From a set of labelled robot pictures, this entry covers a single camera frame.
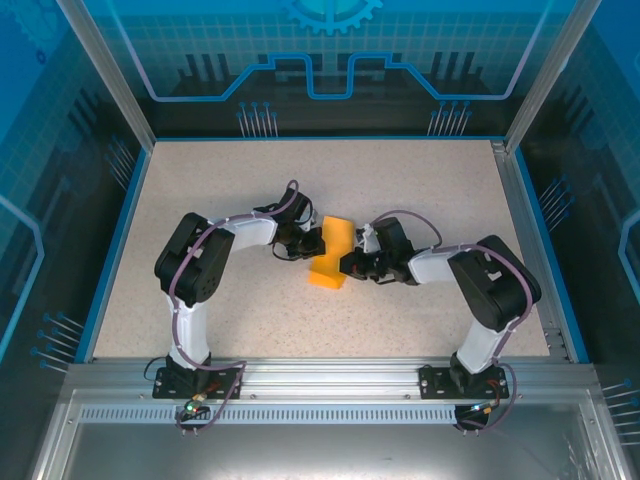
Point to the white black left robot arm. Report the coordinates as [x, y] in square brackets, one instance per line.
[192, 260]

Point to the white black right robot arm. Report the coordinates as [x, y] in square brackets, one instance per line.
[495, 285]

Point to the steel bottom tray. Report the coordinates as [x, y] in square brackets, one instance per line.
[300, 455]

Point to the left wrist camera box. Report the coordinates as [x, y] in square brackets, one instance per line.
[312, 217]

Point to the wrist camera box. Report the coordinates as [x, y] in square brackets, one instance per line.
[312, 217]
[367, 240]

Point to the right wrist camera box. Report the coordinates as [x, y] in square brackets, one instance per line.
[367, 240]

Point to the aluminium front rail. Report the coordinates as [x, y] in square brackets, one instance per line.
[325, 375]

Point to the aluminium side rail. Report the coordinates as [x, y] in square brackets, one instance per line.
[519, 210]

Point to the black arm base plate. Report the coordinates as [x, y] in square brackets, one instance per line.
[435, 387]
[172, 392]

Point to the aluminium frame post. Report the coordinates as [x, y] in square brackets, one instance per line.
[552, 75]
[107, 75]

